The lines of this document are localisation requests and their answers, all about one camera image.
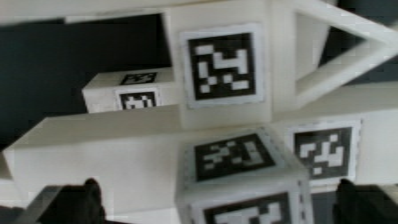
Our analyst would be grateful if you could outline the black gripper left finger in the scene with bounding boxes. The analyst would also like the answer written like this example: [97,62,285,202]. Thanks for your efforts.
[14,178,106,224]

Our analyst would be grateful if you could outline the white chair leg with tag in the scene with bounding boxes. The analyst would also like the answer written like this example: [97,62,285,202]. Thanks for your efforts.
[81,67,181,113]

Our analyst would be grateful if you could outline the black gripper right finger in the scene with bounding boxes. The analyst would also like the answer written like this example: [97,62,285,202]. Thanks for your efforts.
[332,179,398,224]

